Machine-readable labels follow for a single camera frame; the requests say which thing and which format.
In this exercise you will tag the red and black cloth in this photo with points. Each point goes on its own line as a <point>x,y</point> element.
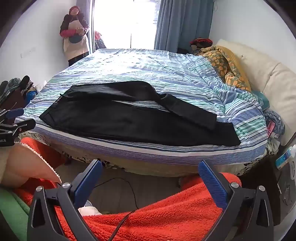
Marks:
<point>200,42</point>

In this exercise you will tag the green cloth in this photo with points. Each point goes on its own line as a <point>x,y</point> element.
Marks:
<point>11,213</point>

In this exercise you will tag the black pants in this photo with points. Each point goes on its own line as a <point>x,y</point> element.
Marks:
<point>129,120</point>

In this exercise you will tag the pile of dark clothes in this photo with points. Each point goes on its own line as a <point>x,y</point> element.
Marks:
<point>16,89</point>

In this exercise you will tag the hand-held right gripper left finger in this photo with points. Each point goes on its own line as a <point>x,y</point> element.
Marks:
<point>86,184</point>

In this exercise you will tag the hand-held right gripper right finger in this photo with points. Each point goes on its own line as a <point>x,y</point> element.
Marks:
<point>212,183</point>

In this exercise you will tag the blue curtain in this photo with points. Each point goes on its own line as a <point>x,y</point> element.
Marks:
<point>182,24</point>

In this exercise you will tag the orange fleece garment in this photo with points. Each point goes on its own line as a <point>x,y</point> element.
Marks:
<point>166,215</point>

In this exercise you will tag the red cloth by window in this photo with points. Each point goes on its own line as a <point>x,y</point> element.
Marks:
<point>100,39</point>

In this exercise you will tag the person's left forearm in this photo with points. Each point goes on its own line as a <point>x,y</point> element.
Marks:
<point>25,165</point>

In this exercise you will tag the heap of mixed clothes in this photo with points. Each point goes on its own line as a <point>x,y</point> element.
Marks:
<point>274,129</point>

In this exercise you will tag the window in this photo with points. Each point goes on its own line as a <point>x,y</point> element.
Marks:
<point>124,23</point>

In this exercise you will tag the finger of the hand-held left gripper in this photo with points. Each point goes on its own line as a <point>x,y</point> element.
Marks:
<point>23,126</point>
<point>14,113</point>

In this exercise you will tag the yellow floral quilt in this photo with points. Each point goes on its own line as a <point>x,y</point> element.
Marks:
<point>227,66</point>

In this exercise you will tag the blue and white packet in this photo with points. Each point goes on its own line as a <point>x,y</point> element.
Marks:
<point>284,157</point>

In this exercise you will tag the dark bedside cabinet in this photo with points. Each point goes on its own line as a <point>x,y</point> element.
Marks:
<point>266,183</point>

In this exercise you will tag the striped bed sheet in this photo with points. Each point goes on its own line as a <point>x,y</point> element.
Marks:
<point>175,76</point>

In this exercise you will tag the cream padded headboard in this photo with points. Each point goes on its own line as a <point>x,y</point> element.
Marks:
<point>266,69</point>

